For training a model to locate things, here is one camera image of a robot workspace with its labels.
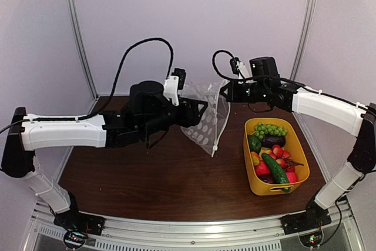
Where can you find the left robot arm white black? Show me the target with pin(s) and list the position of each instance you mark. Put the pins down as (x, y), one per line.
(152, 107)

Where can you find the pink toy fruit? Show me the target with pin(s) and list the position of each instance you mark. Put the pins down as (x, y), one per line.
(292, 177)

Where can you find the dark red toy beet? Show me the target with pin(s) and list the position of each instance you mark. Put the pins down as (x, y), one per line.
(267, 179)

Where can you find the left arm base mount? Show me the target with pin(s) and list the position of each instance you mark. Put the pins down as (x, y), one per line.
(73, 220)

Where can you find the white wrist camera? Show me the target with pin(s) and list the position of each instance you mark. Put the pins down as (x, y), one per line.
(174, 83)
(239, 68)

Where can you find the red toy strawberry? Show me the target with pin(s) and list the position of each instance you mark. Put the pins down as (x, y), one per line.
(262, 169)

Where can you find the aluminium frame post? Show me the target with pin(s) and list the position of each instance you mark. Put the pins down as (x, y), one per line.
(77, 35)
(303, 39)

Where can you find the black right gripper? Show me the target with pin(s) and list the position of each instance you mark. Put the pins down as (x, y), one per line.
(232, 97)

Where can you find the front aluminium rail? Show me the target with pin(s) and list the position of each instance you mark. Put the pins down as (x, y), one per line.
(261, 233)

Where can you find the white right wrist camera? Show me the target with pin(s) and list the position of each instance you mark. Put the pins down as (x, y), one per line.
(239, 68)

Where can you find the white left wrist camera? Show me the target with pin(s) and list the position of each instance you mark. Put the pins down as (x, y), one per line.
(174, 83)

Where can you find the green toy grapes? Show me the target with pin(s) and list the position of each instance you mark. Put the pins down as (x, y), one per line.
(261, 130)

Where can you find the right aluminium frame post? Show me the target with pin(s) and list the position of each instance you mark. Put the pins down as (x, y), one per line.
(303, 39)

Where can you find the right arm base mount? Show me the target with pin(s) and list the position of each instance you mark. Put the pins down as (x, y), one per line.
(311, 219)

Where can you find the left circuit board with leds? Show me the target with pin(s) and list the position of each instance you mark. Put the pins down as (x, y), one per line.
(74, 240)

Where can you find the circuit board with leds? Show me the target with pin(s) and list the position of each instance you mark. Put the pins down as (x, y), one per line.
(74, 240)
(311, 239)

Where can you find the green toy cucumber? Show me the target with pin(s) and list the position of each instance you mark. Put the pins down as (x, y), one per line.
(276, 170)

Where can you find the purple toy eggplant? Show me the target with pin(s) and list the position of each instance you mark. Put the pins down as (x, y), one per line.
(270, 140)

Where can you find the yellow plastic basket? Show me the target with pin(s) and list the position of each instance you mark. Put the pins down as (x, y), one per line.
(292, 145)

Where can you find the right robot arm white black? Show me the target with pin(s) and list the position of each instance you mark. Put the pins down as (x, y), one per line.
(262, 83)

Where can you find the right circuit board with leds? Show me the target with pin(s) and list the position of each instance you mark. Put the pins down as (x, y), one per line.
(311, 239)

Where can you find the left aluminium frame post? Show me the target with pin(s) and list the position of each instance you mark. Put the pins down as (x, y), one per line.
(77, 35)

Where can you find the green toy pepper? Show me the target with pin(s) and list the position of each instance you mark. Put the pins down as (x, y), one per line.
(254, 143)

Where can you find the clear polka dot zip bag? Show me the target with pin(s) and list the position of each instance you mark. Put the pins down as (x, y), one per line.
(215, 118)

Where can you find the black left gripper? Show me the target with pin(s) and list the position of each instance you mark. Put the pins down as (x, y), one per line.
(190, 116)

